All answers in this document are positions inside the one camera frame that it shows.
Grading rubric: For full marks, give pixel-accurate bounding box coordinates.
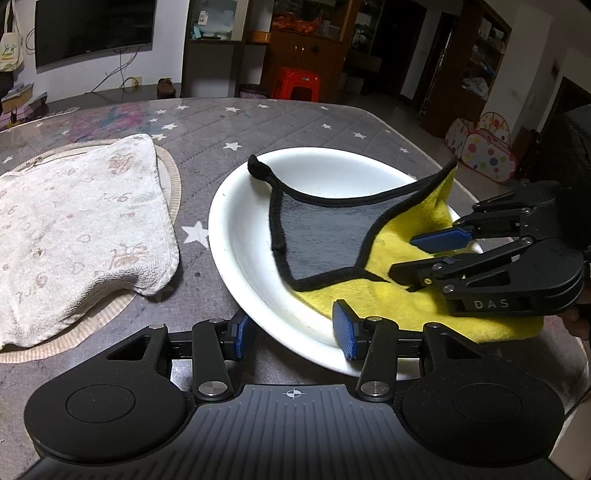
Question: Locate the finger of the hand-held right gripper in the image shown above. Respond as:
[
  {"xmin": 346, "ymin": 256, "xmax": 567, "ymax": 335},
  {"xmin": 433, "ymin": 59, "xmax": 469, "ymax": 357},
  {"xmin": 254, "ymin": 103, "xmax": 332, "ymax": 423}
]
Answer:
[
  {"xmin": 410, "ymin": 182, "xmax": 559, "ymax": 254},
  {"xmin": 389, "ymin": 235, "xmax": 537, "ymax": 293}
]

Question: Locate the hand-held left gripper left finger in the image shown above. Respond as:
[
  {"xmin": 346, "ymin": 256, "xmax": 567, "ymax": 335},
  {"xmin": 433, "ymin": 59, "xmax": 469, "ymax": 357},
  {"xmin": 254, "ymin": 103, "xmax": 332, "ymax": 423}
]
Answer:
[{"xmin": 106, "ymin": 311, "xmax": 252, "ymax": 401}]

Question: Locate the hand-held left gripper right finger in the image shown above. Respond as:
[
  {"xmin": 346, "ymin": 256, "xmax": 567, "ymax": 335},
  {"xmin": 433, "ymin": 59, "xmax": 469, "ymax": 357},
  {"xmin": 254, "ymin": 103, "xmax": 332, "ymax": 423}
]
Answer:
[{"xmin": 332, "ymin": 299, "xmax": 488, "ymax": 402}]

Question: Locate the yellow grey cleaning cloth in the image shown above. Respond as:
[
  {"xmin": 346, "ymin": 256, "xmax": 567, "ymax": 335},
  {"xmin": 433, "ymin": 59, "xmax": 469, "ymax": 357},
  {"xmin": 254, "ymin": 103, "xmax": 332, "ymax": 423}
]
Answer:
[{"xmin": 248, "ymin": 154, "xmax": 546, "ymax": 344}]

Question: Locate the white bowl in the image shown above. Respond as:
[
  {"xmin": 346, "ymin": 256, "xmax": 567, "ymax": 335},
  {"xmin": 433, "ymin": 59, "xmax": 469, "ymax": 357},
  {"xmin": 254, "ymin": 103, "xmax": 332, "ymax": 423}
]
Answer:
[{"xmin": 208, "ymin": 148, "xmax": 485, "ymax": 377}]

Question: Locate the person's right hand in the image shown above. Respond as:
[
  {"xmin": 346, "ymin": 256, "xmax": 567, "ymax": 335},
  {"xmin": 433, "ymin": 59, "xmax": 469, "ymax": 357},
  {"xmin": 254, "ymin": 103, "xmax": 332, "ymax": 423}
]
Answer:
[{"xmin": 556, "ymin": 307, "xmax": 591, "ymax": 341}]

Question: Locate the polka dot play tent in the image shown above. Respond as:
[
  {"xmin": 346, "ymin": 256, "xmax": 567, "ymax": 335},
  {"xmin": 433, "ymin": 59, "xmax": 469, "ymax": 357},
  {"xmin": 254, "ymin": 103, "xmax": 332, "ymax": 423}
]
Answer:
[{"xmin": 445, "ymin": 111, "xmax": 518, "ymax": 185}]

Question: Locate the beige striped mat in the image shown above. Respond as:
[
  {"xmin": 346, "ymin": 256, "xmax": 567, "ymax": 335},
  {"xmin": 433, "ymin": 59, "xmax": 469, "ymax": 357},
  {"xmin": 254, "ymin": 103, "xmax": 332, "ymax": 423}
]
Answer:
[{"xmin": 0, "ymin": 138, "xmax": 182, "ymax": 365}]

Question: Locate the wooden shelf unit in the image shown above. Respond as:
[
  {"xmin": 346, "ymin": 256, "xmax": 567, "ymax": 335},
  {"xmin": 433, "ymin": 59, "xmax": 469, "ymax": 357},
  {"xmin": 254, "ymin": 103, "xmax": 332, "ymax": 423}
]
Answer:
[{"xmin": 434, "ymin": 4, "xmax": 512, "ymax": 139}]

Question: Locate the grey star tablecloth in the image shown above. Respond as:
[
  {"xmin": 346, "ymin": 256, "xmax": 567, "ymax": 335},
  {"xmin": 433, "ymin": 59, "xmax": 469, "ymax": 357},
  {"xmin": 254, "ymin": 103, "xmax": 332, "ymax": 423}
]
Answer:
[{"xmin": 0, "ymin": 97, "xmax": 591, "ymax": 416}]

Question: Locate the white patterned towel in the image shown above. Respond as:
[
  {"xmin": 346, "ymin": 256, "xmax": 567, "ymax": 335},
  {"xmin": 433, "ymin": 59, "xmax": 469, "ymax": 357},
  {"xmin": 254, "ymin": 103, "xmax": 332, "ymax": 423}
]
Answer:
[{"xmin": 0, "ymin": 134, "xmax": 180, "ymax": 354}]

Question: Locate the red plastic stool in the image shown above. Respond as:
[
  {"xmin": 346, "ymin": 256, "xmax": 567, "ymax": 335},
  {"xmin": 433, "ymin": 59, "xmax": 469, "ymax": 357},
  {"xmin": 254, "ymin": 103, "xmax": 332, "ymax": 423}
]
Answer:
[{"xmin": 270, "ymin": 67, "xmax": 321, "ymax": 103}]

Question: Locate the brown wooden cabinet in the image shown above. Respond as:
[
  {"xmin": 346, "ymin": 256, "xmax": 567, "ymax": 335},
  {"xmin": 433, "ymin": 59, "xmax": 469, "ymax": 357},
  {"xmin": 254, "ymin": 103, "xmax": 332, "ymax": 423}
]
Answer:
[{"xmin": 261, "ymin": 0, "xmax": 354, "ymax": 102}]

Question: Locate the bag of oranges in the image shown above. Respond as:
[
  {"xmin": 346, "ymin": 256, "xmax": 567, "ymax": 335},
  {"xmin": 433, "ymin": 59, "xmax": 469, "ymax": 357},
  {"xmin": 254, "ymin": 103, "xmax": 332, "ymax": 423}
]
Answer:
[{"xmin": 272, "ymin": 14, "xmax": 315, "ymax": 33}]

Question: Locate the glass display cabinet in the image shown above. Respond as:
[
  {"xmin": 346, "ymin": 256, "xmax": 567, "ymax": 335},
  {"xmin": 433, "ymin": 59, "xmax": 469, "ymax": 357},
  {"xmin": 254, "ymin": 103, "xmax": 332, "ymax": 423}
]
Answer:
[{"xmin": 182, "ymin": 0, "xmax": 273, "ymax": 99}]

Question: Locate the stack of gift boxes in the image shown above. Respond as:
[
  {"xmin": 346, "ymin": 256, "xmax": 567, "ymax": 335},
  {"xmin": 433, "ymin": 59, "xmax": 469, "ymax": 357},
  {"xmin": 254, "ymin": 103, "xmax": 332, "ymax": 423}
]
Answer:
[{"xmin": 0, "ymin": 82, "xmax": 49, "ymax": 129}]

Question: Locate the black television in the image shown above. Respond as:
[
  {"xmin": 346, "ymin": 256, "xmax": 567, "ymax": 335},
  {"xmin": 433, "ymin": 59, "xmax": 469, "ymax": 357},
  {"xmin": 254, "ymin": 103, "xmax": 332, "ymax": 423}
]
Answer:
[{"xmin": 34, "ymin": 0, "xmax": 155, "ymax": 70}]

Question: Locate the cream tote bag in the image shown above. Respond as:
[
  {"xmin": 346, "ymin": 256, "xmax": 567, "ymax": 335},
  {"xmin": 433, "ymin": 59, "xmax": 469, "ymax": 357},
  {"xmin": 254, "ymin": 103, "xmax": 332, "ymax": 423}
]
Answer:
[{"xmin": 0, "ymin": 0, "xmax": 25, "ymax": 72}]

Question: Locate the television cable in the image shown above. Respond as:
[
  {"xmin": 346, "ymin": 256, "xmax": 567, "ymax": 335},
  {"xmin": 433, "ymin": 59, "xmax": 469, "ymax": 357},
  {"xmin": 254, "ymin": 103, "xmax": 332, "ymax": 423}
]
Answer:
[{"xmin": 90, "ymin": 48, "xmax": 139, "ymax": 93}]

